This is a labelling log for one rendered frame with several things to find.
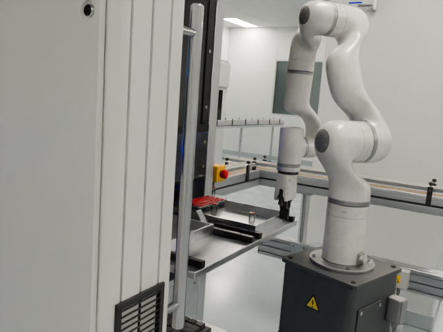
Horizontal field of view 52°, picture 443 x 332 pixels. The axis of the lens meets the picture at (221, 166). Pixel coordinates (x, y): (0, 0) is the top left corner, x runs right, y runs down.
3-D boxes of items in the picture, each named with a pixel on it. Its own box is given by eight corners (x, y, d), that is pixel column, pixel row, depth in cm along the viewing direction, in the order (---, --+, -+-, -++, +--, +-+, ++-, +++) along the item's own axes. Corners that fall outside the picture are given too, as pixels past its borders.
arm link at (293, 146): (294, 161, 169) (272, 161, 165) (297, 126, 167) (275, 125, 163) (307, 165, 162) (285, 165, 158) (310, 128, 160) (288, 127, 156)
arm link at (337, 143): (378, 206, 131) (389, 123, 128) (326, 209, 124) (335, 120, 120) (351, 197, 142) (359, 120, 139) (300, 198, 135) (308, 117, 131)
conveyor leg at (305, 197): (283, 320, 264) (295, 190, 253) (289, 314, 272) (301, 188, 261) (298, 325, 260) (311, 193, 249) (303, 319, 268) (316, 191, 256)
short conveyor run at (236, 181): (193, 205, 202) (195, 170, 199) (165, 199, 210) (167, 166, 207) (261, 186, 260) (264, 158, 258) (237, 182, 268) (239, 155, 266)
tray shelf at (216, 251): (65, 239, 140) (65, 233, 140) (194, 202, 200) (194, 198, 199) (194, 279, 116) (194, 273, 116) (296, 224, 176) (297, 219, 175)
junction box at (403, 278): (381, 284, 229) (383, 267, 228) (383, 280, 233) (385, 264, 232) (406, 290, 223) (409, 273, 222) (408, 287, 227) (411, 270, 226)
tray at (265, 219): (172, 216, 168) (173, 207, 167) (210, 205, 190) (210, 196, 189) (254, 236, 150) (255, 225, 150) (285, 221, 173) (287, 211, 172)
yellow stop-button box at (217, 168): (202, 180, 200) (204, 164, 199) (211, 178, 207) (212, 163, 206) (217, 182, 197) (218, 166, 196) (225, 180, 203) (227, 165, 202)
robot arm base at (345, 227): (386, 266, 136) (394, 205, 134) (351, 279, 124) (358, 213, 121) (333, 248, 150) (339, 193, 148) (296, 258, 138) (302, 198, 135)
